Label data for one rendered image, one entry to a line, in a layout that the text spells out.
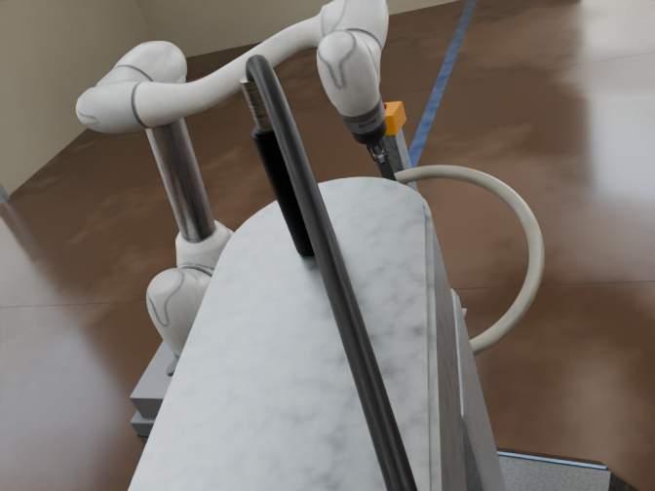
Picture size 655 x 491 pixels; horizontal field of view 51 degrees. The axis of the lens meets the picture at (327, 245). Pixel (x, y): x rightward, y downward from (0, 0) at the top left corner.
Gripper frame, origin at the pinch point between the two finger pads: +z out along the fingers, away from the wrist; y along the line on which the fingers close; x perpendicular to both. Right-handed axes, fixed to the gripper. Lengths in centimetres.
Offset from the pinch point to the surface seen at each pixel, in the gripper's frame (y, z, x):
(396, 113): -77, 61, 14
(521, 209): 21.7, 0.4, 22.9
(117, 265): -188, 203, -178
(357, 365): 84, -87, -8
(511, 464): 62, 25, 0
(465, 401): 77, -59, -3
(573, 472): 68, 23, 11
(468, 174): 7.6, 0.6, 16.6
